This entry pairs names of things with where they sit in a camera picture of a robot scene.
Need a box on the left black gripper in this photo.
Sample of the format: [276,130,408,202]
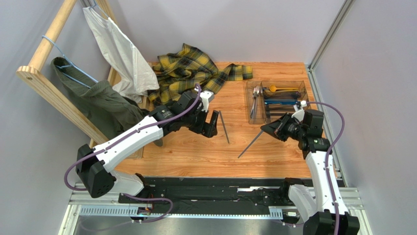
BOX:
[183,106,218,138]

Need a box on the grey chopstick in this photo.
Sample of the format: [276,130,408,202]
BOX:
[219,111,230,144]

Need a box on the blue metal knife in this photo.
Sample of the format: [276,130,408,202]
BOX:
[264,99,298,105]

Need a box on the black metal spoon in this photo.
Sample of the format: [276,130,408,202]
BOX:
[263,92,301,99]

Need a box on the grey plastic knife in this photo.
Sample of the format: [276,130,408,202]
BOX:
[237,130,264,159]

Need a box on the silver fork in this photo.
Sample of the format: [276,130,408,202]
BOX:
[250,86,259,119]

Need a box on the silver spoon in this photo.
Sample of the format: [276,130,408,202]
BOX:
[254,85,262,119]

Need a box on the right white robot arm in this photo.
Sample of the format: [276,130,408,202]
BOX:
[260,110,360,235]

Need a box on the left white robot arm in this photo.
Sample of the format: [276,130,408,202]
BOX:
[76,91,219,198]

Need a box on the clear plastic utensil organizer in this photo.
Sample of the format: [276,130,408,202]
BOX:
[245,80,309,124]

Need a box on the yellow plaid shirt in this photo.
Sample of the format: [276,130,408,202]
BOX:
[148,43,253,107]

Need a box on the white hanging garment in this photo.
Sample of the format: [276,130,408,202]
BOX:
[83,7,159,103]

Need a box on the olive green garment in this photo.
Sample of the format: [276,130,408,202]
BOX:
[51,57,149,140]

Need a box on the light blue hanger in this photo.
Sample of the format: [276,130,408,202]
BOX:
[42,35,98,89]

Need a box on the wooden clothes rack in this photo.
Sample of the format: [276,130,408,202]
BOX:
[16,0,108,146]

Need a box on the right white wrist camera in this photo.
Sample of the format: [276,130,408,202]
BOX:
[291,100,307,123]

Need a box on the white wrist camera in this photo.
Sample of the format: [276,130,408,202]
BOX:
[291,100,307,123]
[198,91,215,113]

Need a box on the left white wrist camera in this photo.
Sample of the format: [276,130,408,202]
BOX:
[198,91,215,113]

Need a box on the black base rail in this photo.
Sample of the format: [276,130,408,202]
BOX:
[69,176,313,226]

